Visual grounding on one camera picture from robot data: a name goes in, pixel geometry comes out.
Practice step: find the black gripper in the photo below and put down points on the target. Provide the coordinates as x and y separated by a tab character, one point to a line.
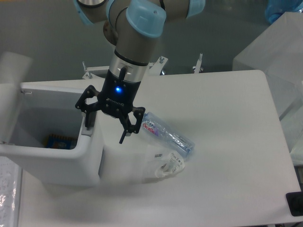
115	99

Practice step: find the white push-lid trash can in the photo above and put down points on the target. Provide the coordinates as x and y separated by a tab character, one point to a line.
30	112

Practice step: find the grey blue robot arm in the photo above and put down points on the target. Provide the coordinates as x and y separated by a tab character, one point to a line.
137	26

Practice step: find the crushed clear plastic bottle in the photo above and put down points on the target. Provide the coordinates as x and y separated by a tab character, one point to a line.
160	131

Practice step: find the blue orange snack packet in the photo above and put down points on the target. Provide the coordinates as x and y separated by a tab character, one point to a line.
55	141

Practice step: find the crumpled white paper carton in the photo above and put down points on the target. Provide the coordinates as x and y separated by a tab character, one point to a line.
162	164

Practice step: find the plastic sleeved paper sheet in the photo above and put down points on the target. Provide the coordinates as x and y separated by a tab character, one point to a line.
10	190

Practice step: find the black device at table edge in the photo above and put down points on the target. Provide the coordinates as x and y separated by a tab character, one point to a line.
295	203

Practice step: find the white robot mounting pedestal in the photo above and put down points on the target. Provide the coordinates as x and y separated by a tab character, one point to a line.
155	68

